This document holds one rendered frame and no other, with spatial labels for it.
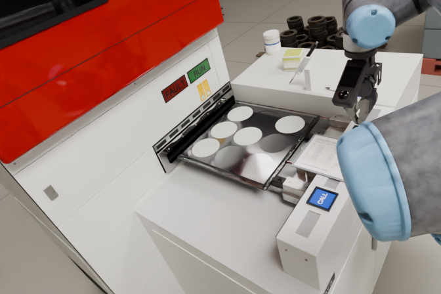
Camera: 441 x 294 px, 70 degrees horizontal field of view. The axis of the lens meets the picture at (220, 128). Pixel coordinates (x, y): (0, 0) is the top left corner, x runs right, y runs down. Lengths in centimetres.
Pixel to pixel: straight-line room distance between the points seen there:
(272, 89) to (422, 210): 96
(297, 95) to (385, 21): 60
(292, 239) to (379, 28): 45
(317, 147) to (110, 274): 78
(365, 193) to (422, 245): 162
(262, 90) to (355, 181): 96
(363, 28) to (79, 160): 76
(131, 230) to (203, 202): 27
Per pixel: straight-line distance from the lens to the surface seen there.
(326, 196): 79
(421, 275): 184
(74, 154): 94
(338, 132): 110
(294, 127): 110
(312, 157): 89
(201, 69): 119
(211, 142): 113
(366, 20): 63
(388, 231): 33
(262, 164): 98
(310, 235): 73
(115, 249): 115
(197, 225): 99
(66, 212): 100
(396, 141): 31
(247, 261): 88
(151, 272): 132
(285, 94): 120
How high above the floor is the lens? 156
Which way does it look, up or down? 34 degrees down
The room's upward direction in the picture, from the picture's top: 17 degrees counter-clockwise
